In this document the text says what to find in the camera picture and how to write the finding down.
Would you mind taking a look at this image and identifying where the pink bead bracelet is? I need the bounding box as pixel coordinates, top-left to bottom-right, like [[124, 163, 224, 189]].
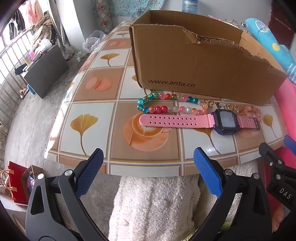
[[239, 106, 263, 122]]

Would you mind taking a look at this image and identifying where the hanging pink garment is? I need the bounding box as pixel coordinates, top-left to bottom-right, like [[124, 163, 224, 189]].
[[24, 0, 50, 22]]

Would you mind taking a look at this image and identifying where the white plastic bag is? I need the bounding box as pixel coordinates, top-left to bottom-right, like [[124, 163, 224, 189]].
[[83, 30, 108, 53]]

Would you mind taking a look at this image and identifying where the clear empty water bottle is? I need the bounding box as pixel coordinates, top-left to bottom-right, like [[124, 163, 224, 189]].
[[131, 9, 145, 20]]

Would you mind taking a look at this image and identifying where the silver sequin pillow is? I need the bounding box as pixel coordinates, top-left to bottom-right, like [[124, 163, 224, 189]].
[[209, 15, 251, 32]]

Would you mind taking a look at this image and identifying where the grey red-flower cushion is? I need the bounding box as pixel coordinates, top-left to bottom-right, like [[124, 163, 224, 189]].
[[92, 0, 114, 35]]

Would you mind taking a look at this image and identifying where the blue water jug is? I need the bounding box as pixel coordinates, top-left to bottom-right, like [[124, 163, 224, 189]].
[[181, 0, 199, 13]]

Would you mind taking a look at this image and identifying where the blue cartoon pillow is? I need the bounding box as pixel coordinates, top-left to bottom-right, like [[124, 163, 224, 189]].
[[245, 18, 296, 82]]

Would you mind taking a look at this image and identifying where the brown cardboard box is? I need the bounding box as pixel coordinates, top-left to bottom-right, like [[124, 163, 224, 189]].
[[129, 10, 287, 106]]

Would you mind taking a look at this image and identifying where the red gift bag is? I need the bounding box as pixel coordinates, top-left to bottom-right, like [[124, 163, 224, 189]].
[[8, 161, 30, 205]]

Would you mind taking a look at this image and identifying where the wrist watch purple case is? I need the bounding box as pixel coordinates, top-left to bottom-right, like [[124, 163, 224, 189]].
[[139, 109, 260, 135]]

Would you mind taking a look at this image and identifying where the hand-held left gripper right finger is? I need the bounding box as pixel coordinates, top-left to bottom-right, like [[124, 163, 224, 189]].
[[190, 147, 272, 241]]

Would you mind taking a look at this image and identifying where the black cabinet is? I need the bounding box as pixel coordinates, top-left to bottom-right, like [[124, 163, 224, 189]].
[[23, 44, 70, 99]]

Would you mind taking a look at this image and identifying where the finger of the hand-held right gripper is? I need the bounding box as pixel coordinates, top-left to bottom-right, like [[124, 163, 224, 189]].
[[283, 136, 296, 151], [258, 142, 287, 183]]

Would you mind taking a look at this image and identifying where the dark red door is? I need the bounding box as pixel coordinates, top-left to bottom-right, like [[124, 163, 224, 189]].
[[268, 5, 296, 47]]

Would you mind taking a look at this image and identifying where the brown gift bag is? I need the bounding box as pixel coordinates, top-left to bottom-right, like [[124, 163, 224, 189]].
[[21, 165, 44, 195]]

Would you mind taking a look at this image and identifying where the metal window railing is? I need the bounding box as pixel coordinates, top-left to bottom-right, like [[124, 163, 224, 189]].
[[0, 30, 37, 121]]

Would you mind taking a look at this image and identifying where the colourful bead bracelet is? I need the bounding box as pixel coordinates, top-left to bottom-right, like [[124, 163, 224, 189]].
[[137, 92, 208, 116]]

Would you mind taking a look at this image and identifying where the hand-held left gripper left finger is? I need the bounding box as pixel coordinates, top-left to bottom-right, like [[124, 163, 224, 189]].
[[25, 148, 109, 241]]

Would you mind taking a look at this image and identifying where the teal floral wall cloth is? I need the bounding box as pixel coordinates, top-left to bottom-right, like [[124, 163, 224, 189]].
[[91, 0, 166, 16]]

